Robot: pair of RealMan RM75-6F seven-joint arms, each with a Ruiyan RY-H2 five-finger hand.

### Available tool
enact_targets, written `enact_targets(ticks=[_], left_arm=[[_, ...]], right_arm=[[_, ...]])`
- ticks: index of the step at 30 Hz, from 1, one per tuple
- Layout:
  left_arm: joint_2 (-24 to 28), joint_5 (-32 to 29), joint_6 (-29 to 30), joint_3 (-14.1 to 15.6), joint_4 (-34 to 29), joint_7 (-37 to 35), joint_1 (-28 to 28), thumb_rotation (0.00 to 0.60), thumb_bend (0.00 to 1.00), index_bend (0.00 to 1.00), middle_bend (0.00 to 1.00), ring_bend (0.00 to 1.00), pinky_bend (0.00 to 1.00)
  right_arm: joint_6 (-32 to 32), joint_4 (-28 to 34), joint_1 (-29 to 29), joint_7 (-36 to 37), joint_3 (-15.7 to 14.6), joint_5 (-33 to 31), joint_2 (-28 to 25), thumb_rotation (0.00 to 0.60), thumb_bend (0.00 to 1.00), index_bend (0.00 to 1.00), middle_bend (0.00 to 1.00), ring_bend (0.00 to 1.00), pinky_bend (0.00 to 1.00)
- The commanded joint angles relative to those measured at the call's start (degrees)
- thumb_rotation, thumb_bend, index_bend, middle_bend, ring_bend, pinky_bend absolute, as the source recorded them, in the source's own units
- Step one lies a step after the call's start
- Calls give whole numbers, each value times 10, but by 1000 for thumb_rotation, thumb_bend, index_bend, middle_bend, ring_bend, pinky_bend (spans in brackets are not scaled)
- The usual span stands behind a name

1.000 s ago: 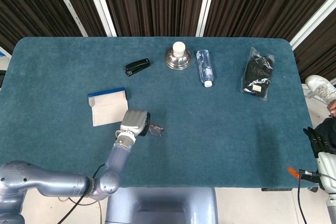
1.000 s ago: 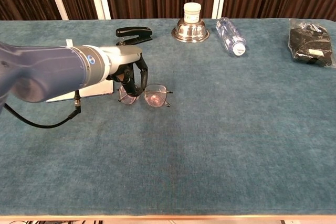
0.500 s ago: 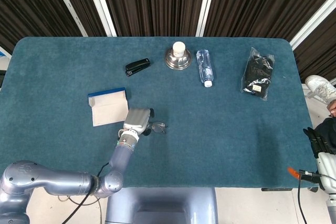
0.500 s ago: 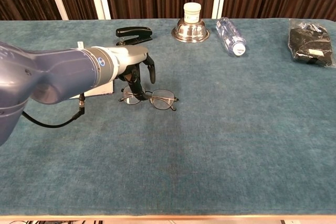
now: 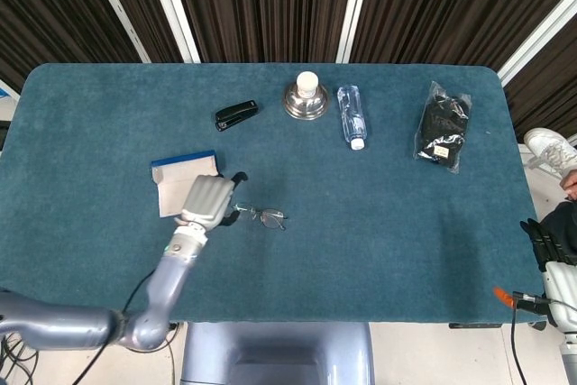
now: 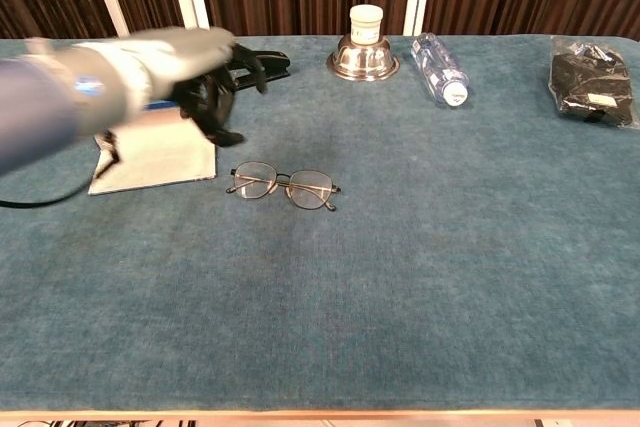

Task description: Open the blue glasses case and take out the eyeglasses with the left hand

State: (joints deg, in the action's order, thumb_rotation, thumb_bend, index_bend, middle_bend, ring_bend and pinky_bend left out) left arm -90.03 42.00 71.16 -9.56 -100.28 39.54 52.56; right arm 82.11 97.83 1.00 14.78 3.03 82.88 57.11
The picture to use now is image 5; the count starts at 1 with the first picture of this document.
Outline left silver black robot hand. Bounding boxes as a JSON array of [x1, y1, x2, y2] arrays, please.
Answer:
[[173, 170, 249, 231]]

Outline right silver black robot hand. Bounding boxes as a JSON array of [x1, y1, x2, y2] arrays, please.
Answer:
[[520, 216, 577, 332]]

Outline blue glasses case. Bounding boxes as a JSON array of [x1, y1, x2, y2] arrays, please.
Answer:
[[150, 150, 225, 218]]

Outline thin-framed eyeglasses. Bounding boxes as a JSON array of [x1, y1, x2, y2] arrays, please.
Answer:
[[232, 204, 289, 232]]

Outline person's bare hand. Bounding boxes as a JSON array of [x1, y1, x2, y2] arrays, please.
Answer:
[[560, 168, 577, 200]]

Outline person's black trouser leg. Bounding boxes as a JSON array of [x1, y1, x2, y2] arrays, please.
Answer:
[[538, 202, 577, 265]]

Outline black stapler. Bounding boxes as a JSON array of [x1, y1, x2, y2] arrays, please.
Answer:
[[214, 99, 261, 133]]

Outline upturned steel bowl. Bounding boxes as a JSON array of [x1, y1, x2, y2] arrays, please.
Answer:
[[282, 82, 332, 122]]

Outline teal table cloth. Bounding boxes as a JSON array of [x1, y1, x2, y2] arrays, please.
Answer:
[[0, 62, 542, 324]]

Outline white sneaker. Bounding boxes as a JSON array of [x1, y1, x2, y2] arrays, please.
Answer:
[[523, 127, 577, 177]]

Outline white plastic jar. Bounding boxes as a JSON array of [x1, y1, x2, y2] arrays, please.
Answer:
[[296, 70, 319, 98]]

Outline grey-blue robot torso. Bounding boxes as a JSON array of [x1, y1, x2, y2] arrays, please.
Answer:
[[179, 321, 376, 385]]

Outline clear plastic water bottle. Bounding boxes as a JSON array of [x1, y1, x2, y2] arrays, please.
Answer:
[[336, 84, 371, 151]]

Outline bagged black gloves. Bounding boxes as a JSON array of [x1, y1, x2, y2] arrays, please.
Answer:
[[412, 80, 473, 174]]

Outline dark brown pleated curtain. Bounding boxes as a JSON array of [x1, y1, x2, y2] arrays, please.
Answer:
[[0, 0, 577, 142]]

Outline white and blue panel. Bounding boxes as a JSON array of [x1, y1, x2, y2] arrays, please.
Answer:
[[0, 78, 22, 103]]

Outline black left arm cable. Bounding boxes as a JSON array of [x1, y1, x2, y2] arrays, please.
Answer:
[[71, 272, 157, 385]]

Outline white metal rail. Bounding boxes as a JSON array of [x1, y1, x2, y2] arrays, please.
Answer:
[[82, 0, 152, 64], [142, 0, 202, 64], [498, 0, 577, 87], [335, 0, 376, 64]]

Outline loose floor cables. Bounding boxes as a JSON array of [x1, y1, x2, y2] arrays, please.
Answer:
[[0, 321, 180, 385]]

